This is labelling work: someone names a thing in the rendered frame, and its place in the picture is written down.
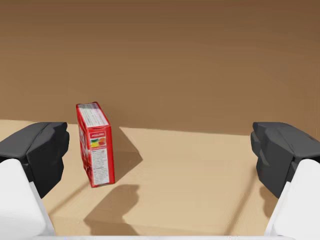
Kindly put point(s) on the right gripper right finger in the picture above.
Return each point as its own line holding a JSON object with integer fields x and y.
{"x": 282, "y": 155}

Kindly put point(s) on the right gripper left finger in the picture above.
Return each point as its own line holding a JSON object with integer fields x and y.
{"x": 37, "y": 155}

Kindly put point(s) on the red carton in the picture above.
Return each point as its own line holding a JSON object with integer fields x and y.
{"x": 100, "y": 155}

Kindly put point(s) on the pale wooden shelf unit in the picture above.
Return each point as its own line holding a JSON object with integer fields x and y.
{"x": 180, "y": 75}

